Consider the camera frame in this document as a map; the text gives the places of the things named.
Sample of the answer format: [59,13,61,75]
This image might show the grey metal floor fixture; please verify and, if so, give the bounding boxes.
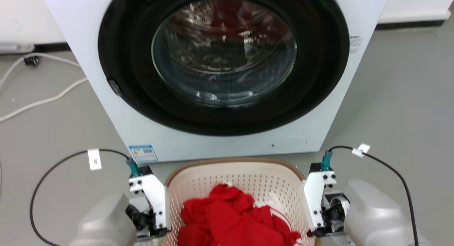
[0,43,35,55]

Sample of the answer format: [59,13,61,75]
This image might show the white garment with red stripes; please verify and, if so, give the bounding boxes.
[254,192,293,232]

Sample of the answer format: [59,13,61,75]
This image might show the white front-load washing machine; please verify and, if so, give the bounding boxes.
[39,0,391,164]

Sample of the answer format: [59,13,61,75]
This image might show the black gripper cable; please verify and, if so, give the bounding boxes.
[328,146,421,246]
[30,149,133,246]

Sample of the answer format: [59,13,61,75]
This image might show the teal cable connector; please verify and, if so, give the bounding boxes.
[320,150,334,171]
[126,158,142,177]

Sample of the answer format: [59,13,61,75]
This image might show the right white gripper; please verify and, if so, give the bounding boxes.
[303,163,350,237]

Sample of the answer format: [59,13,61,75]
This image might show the white floor cable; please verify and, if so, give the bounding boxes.
[0,77,89,122]
[0,53,82,90]

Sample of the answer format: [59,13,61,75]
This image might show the grey printed side sticker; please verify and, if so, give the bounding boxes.
[349,35,363,54]

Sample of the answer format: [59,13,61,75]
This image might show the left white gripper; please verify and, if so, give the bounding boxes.
[128,166,171,240]

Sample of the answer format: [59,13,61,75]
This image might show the red clothes inside drum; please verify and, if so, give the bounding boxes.
[197,0,286,39]

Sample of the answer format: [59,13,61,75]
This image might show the blue energy label sticker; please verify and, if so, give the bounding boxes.
[128,145,159,163]

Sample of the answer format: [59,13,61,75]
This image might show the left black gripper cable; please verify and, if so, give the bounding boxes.
[30,149,133,246]

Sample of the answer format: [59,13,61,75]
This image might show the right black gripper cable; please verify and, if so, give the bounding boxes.
[328,146,421,246]

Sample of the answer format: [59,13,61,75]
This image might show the white cable tag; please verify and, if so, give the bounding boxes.
[87,149,102,171]
[352,143,371,158]

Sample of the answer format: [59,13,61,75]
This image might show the black round glass washer door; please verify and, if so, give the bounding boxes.
[98,0,350,136]

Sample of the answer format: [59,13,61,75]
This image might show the cream perforated laundry basket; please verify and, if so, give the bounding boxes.
[164,157,321,246]

